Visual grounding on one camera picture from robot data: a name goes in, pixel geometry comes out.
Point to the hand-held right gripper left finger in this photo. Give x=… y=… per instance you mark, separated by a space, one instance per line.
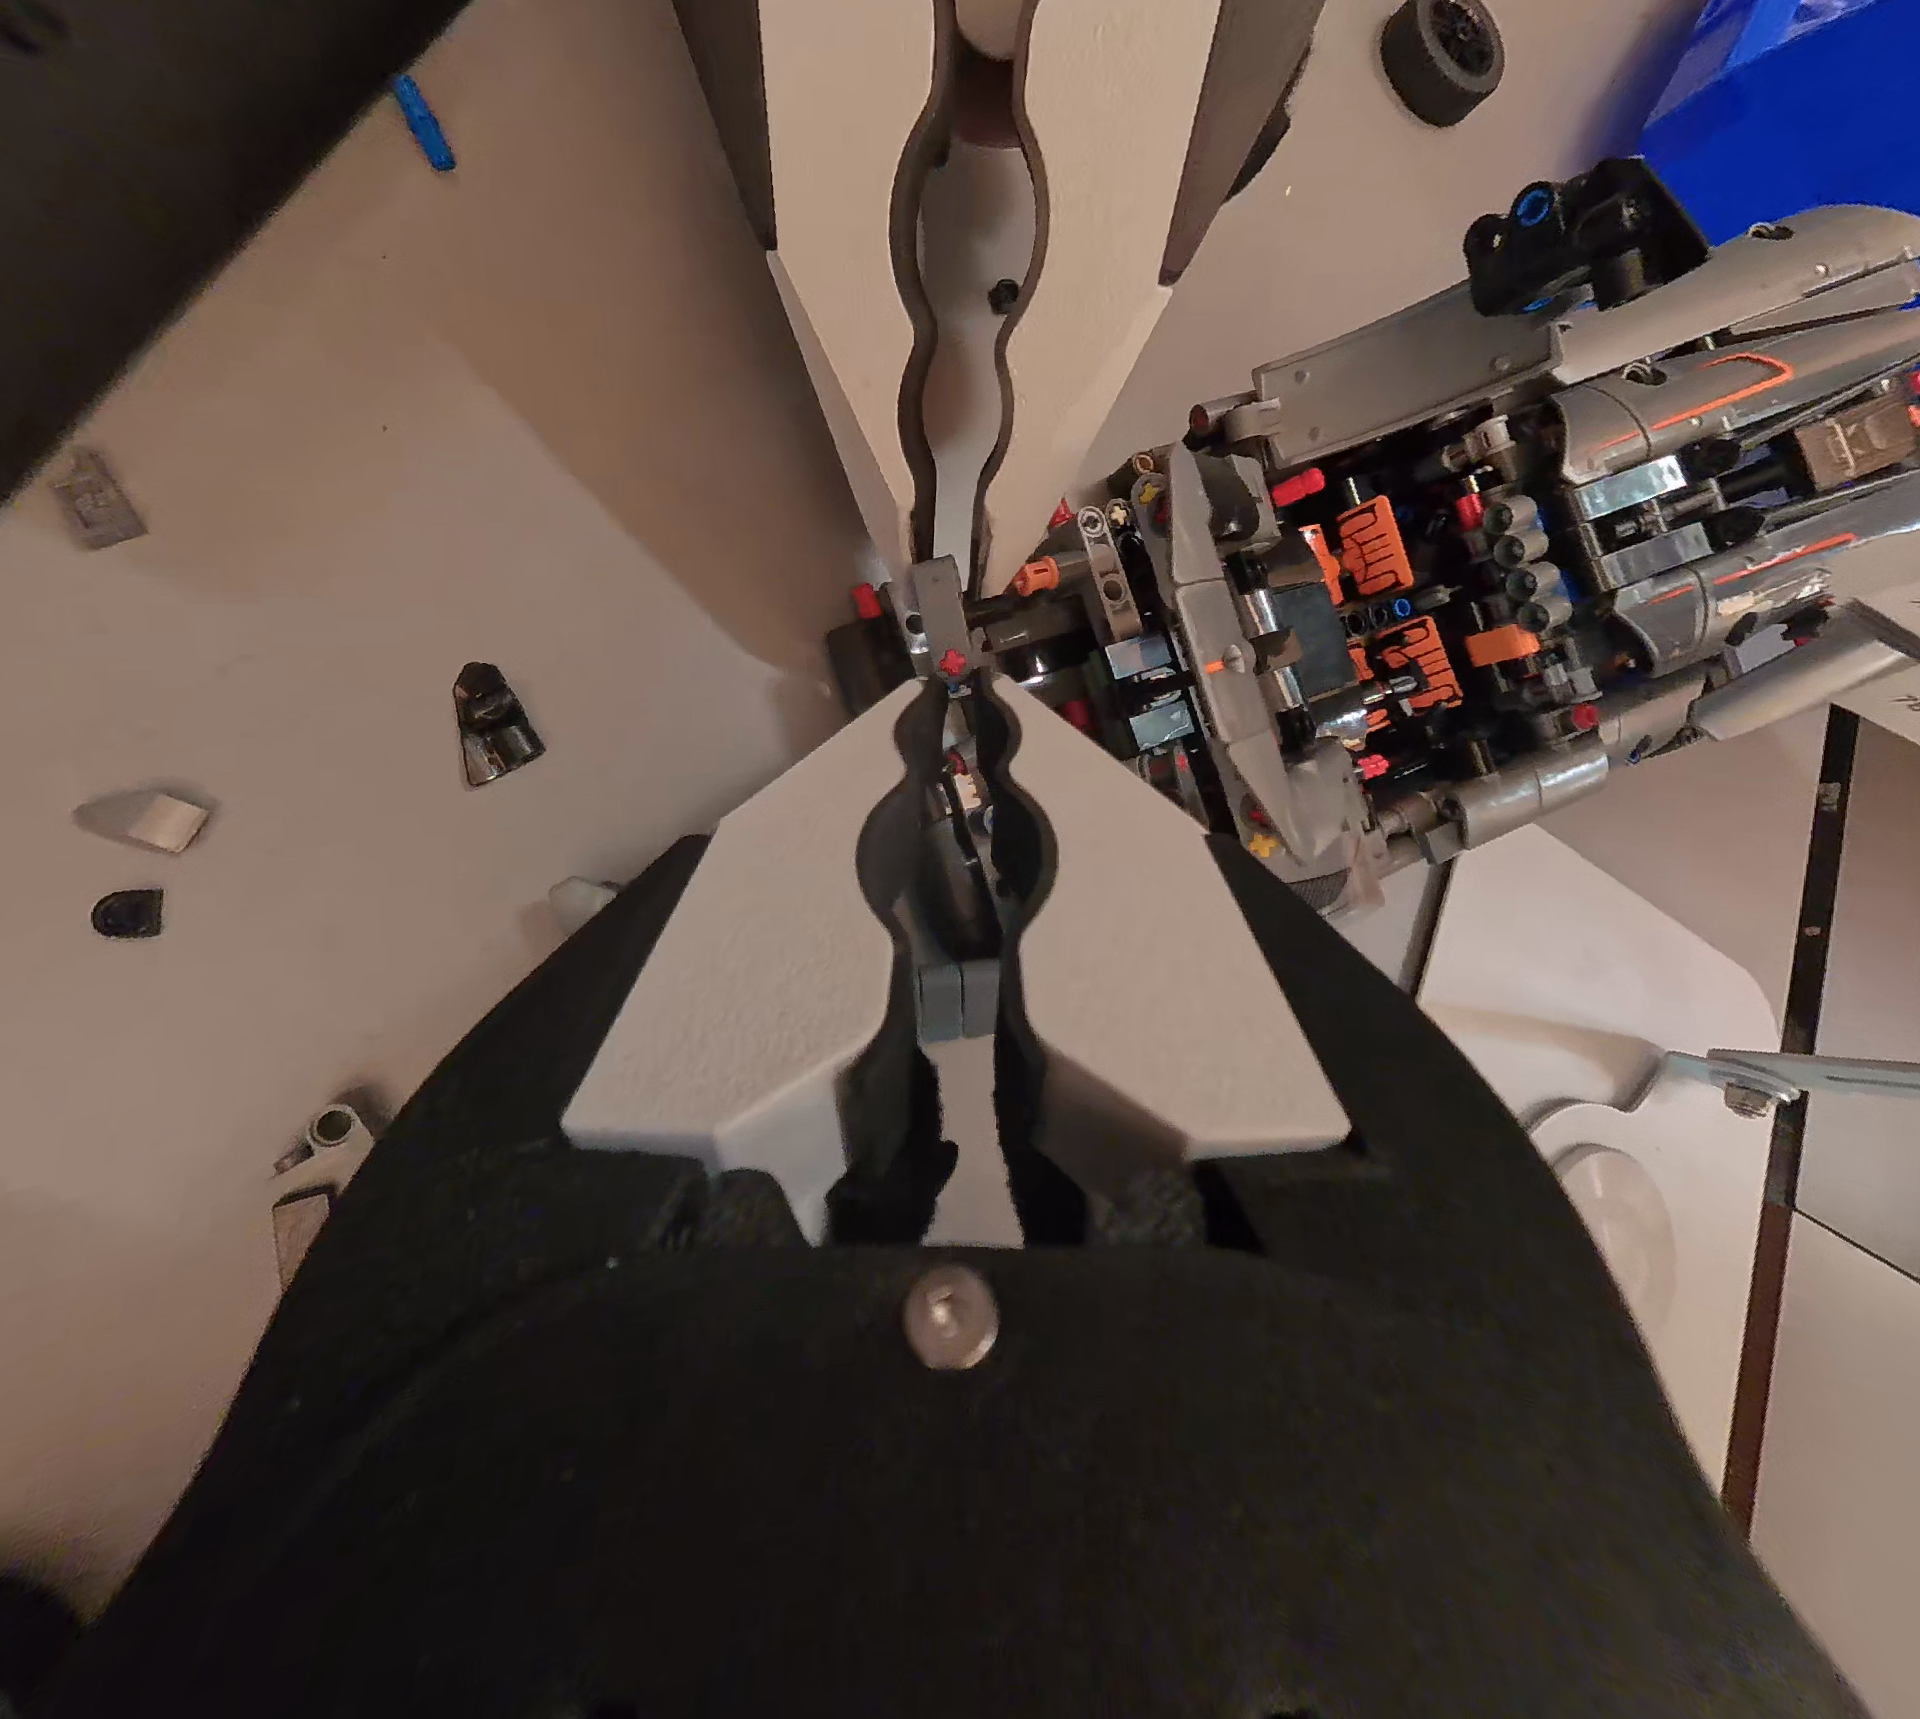
x=720 y=999

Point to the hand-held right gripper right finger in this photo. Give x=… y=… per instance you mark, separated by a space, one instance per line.
x=1185 y=999

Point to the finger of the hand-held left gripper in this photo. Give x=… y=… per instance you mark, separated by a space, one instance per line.
x=1124 y=98
x=833 y=98

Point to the small grey lego block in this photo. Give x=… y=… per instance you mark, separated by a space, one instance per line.
x=957 y=1001

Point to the grey black lego car model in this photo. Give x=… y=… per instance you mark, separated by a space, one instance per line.
x=1411 y=376

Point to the grey lego connector red pin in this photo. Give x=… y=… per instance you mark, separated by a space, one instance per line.
x=939 y=616

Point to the black lego tyre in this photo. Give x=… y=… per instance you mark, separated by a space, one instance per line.
x=1443 y=50

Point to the black lego wedge piece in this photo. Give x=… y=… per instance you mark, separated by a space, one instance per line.
x=498 y=729

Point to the blue lego pin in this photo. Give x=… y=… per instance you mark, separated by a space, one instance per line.
x=423 y=122

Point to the grey lego connector with hole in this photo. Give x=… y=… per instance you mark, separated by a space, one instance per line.
x=326 y=1133

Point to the black lego tile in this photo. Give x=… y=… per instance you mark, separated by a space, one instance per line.
x=296 y=1231

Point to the tiny black lego piece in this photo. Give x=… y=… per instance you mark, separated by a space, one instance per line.
x=129 y=913

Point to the grey lego tile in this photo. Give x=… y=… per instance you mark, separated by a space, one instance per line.
x=143 y=819

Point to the lego instruction booklet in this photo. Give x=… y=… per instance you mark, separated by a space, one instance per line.
x=1891 y=684

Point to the blue plastic bin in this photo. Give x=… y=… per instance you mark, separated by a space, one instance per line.
x=1800 y=24

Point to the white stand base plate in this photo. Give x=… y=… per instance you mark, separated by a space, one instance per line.
x=1591 y=953

